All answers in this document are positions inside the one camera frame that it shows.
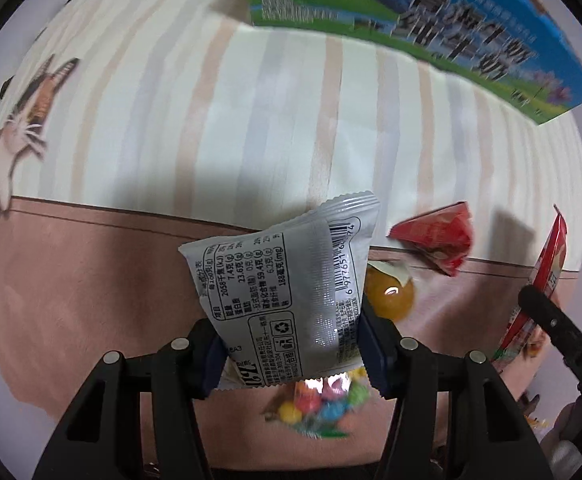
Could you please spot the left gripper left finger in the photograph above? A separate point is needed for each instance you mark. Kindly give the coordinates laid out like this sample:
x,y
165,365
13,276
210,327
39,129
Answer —
x,y
100,434

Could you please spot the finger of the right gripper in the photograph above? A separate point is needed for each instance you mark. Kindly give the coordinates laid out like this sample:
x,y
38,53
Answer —
x,y
565,336

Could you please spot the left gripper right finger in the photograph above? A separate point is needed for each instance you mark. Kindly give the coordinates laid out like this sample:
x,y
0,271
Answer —
x,y
454,418

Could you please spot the red snack box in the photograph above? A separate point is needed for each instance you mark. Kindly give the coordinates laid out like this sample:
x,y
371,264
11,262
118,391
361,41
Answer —
x,y
544,277

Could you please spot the colourful candy bag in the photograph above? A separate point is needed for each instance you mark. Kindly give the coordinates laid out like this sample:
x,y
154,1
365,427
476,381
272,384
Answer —
x,y
322,408

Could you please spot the white snack packet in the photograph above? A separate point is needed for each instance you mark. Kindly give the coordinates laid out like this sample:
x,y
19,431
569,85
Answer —
x,y
286,300

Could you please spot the orange jelly cup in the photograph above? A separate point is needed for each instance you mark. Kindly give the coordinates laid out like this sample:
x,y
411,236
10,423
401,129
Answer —
x,y
390,289

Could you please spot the small red snack packet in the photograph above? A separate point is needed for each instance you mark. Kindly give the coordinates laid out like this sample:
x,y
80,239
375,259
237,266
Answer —
x,y
444,236

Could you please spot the striped cream blanket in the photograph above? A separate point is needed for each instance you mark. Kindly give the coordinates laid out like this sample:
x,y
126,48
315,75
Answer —
x,y
181,120

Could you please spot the cardboard box with blue print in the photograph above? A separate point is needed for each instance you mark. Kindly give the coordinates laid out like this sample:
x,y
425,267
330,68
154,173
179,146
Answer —
x,y
511,48

